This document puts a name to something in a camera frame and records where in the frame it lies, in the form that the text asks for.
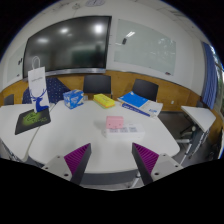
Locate white paper bag blue deer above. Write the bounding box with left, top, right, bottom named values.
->
left=27, top=55, right=51, bottom=114

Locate blue curtain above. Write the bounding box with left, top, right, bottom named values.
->
left=201, top=41, right=220, bottom=111

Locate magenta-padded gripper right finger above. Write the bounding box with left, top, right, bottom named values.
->
left=131, top=142, right=184, bottom=186

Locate blue tissue box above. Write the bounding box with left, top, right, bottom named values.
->
left=62, top=88, right=85, bottom=110

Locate navy dotted bag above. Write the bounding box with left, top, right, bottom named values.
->
left=21, top=76, right=71, bottom=105

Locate black chair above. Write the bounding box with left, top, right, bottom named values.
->
left=2, top=93, right=16, bottom=107
left=82, top=74, right=113, bottom=98
left=130, top=78, right=160, bottom=103

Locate round wall clock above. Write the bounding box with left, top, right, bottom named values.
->
left=84, top=0, right=106, bottom=8

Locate pink charger block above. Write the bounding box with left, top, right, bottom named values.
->
left=105, top=115, right=125, bottom=130

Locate white and blue booklet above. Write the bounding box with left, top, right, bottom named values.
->
left=120, top=99, right=164, bottom=119

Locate yellow box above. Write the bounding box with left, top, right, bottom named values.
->
left=92, top=93, right=117, bottom=110

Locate blue book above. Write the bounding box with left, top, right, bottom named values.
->
left=117, top=90, right=150, bottom=111

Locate large black wall display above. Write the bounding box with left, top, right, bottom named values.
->
left=22, top=15, right=113, bottom=80

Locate white side table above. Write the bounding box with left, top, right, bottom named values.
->
left=176, top=105, right=217, bottom=158

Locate glass wall whiteboard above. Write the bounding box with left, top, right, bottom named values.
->
left=113, top=18, right=178, bottom=77

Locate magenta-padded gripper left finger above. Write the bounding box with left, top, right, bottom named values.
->
left=41, top=142, right=93, bottom=186

